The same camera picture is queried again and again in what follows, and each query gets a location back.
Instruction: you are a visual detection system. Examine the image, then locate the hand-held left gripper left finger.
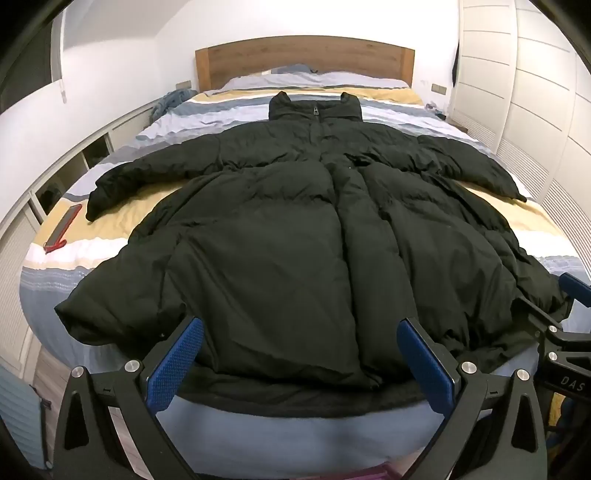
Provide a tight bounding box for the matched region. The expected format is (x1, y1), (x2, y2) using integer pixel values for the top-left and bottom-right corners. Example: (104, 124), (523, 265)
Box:
(46, 316), (205, 480)

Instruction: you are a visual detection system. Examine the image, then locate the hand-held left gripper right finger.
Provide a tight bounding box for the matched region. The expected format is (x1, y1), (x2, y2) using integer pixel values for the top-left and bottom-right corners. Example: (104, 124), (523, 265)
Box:
(396, 318), (551, 480)

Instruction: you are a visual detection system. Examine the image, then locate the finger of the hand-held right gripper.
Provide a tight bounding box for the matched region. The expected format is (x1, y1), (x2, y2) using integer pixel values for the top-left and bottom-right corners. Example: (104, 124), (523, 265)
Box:
(558, 272), (591, 306)
(517, 295), (568, 334)

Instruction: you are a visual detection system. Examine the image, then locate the black puffer jacket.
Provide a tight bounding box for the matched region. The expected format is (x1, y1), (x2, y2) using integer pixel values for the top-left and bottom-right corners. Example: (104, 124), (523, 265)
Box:
(54, 91), (570, 418)

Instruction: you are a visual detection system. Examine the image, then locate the pale ribbed suitcase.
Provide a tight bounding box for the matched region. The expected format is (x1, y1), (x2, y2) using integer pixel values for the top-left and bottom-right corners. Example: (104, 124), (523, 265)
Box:
(0, 368), (51, 459)

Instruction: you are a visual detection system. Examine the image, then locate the red phone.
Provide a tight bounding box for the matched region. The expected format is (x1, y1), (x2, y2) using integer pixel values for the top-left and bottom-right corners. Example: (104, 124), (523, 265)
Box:
(43, 204), (83, 254)

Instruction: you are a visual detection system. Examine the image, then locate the white panelled wardrobe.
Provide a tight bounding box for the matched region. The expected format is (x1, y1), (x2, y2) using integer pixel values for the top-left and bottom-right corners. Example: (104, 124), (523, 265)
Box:
(450, 0), (591, 261)

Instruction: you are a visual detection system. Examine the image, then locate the low white shelf cabinet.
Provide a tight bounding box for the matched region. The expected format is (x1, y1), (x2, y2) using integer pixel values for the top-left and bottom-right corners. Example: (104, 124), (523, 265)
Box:
(0, 99), (158, 381)

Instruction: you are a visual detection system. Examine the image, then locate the bed with striped duvet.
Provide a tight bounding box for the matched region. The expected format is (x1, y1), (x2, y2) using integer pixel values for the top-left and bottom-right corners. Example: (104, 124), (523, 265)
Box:
(21, 69), (580, 474)

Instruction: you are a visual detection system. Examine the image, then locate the crumpled blue cloth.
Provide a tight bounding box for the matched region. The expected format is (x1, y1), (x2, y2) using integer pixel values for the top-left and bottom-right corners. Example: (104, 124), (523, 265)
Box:
(150, 89), (198, 123)

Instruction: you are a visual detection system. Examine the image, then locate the lavender pillow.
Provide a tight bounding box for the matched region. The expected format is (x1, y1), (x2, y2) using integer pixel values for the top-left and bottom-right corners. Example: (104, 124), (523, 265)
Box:
(221, 70), (411, 92)

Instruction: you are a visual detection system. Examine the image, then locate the wooden headboard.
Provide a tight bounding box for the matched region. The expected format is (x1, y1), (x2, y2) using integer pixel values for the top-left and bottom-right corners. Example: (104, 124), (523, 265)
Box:
(195, 36), (415, 93)

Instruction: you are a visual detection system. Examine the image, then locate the blue-grey pillow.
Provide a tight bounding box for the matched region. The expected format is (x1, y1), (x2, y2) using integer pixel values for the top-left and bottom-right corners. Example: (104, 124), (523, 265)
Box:
(264, 64), (320, 75)

